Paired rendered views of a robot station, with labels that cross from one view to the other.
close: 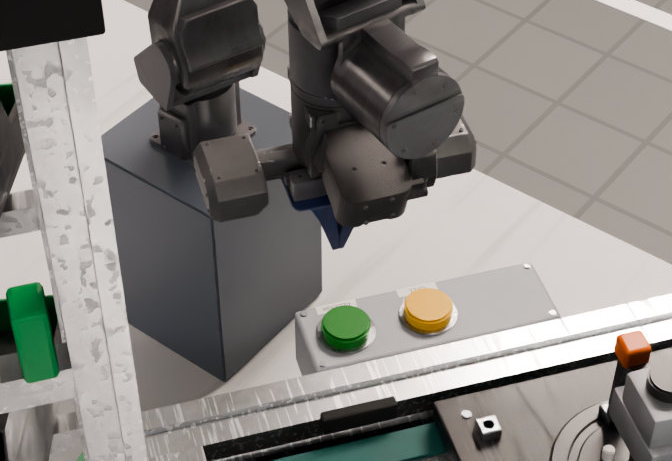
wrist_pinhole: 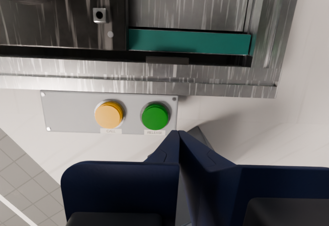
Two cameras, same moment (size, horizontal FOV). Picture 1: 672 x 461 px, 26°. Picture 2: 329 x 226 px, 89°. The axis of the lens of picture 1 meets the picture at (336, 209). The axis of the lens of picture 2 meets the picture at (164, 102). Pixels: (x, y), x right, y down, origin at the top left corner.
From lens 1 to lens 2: 0.94 m
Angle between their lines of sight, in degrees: 32
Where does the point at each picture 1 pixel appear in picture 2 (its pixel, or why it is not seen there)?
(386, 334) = (135, 108)
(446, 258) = (94, 157)
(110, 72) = not seen: outside the picture
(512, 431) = (87, 12)
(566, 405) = (49, 20)
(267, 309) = not seen: hidden behind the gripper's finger
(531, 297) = (52, 108)
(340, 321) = (157, 119)
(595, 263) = (34, 138)
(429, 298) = (105, 120)
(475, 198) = not seen: hidden behind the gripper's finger
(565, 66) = (59, 216)
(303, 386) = (188, 88)
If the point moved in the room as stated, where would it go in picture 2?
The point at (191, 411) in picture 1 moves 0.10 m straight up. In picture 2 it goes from (246, 90) to (299, 113)
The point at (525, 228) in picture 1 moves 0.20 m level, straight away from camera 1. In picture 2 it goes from (58, 163) to (33, 219)
